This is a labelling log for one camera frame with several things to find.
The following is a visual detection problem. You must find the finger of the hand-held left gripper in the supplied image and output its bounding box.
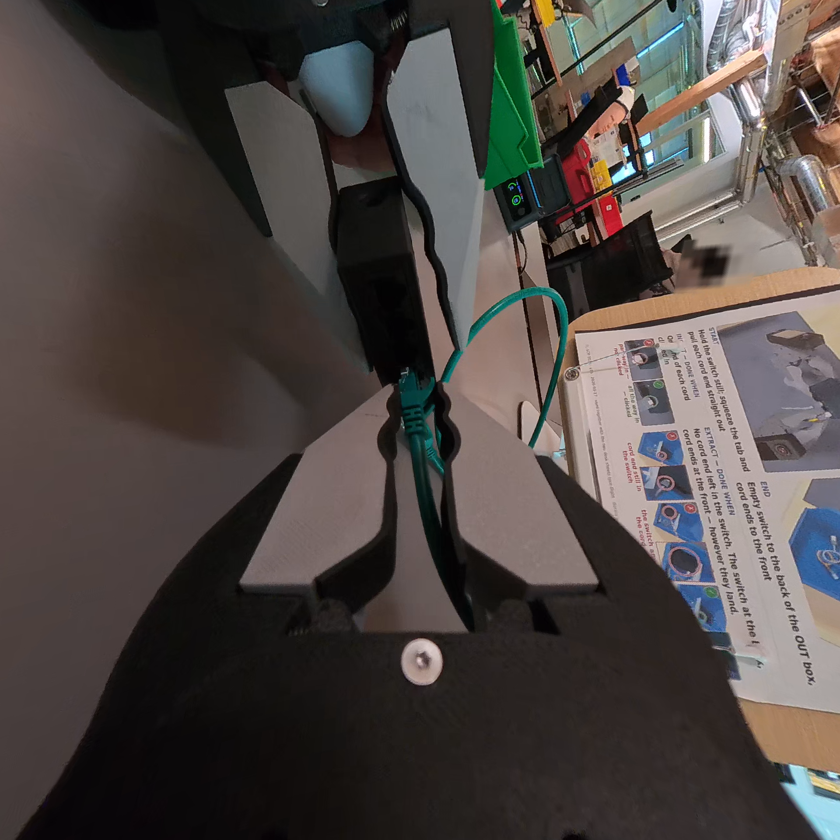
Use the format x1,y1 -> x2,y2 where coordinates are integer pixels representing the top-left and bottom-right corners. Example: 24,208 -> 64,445
382,28 -> 487,347
224,80 -> 370,373

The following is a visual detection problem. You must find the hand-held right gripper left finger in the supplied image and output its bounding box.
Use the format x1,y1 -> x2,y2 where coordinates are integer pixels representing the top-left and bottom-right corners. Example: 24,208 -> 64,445
239,384 -> 401,611

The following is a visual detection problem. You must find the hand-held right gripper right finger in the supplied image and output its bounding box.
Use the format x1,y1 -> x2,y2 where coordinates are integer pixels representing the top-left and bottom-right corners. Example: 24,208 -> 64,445
434,384 -> 599,608

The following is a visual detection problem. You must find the green plastic bin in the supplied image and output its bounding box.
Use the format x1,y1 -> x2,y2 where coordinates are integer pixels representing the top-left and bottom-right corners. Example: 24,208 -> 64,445
482,0 -> 545,192

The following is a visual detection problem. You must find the black network switch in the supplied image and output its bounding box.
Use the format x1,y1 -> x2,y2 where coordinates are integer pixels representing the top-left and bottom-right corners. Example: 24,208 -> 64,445
336,176 -> 435,386

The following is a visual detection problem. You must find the green ethernet cable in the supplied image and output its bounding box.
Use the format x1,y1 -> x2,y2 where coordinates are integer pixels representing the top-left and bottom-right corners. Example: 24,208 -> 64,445
395,287 -> 569,631

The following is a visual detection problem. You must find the person's left hand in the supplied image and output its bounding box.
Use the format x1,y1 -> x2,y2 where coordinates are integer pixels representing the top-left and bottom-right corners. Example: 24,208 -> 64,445
327,110 -> 399,174

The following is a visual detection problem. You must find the white display stand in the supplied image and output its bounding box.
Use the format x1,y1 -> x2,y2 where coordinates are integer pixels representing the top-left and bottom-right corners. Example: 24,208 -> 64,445
518,400 -> 567,455

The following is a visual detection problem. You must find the small black device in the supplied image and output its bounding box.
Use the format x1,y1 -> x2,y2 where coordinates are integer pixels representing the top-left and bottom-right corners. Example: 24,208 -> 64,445
493,154 -> 573,232

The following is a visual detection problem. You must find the red storage bin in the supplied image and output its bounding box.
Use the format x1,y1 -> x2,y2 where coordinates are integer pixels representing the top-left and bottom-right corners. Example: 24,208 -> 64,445
561,140 -> 622,238

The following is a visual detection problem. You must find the printed instruction sheet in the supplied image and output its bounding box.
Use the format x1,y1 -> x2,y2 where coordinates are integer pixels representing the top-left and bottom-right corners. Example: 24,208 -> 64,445
574,285 -> 840,714

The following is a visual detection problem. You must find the black mesh chair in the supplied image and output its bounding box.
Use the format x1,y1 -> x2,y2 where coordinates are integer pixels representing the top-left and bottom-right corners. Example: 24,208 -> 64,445
546,210 -> 675,324

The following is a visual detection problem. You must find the instruction sheet on stand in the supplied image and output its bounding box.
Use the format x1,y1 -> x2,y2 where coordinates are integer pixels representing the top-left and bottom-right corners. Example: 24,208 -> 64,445
563,266 -> 840,773

